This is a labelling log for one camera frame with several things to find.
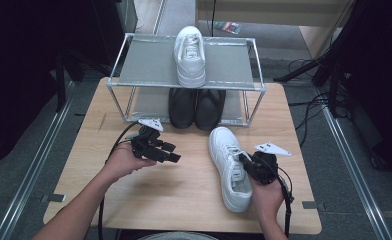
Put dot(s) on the black curtain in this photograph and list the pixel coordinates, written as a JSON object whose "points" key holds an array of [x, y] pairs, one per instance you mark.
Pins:
{"points": [[24, 66], [377, 83]]}

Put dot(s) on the grey table bracket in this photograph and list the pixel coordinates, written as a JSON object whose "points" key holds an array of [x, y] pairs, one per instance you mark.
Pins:
{"points": [[52, 198], [312, 205]]}

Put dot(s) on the metal shoe rack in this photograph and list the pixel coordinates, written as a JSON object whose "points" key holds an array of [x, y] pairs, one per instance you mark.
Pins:
{"points": [[150, 61]]}

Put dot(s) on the person's grey clothing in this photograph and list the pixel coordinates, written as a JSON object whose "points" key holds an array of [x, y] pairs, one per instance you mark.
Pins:
{"points": [[180, 236]]}

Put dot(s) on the black tripod stand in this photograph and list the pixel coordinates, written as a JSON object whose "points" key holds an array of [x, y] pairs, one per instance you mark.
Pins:
{"points": [[304, 68]]}

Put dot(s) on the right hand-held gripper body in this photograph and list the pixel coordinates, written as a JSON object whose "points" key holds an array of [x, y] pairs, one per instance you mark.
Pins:
{"points": [[265, 166]]}

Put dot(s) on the metal floor rail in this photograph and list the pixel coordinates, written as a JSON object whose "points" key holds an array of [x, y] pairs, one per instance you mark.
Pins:
{"points": [[27, 186], [354, 166]]}

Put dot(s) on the black metal stand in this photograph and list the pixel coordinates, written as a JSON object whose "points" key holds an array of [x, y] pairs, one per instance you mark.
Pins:
{"points": [[61, 86]]}

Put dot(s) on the black shoe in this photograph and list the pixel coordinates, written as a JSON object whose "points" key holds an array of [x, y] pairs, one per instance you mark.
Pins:
{"points": [[210, 108], [183, 106]]}

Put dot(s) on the white sneaker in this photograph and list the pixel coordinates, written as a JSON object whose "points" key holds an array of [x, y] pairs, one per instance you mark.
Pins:
{"points": [[190, 66], [230, 190]]}

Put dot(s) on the person's right hand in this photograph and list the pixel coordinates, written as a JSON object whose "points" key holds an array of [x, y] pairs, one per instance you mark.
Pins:
{"points": [[267, 200]]}

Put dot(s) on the light wooden cabinet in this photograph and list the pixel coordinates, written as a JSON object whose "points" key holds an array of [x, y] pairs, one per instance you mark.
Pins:
{"points": [[270, 13]]}

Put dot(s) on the colourful packet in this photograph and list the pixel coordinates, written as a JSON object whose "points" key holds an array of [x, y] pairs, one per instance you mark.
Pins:
{"points": [[229, 27]]}

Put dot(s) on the person's left hand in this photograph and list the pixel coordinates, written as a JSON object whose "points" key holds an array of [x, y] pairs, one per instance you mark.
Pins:
{"points": [[124, 161]]}

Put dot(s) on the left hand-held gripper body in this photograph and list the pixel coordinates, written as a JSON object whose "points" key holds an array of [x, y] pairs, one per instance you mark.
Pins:
{"points": [[145, 145]]}

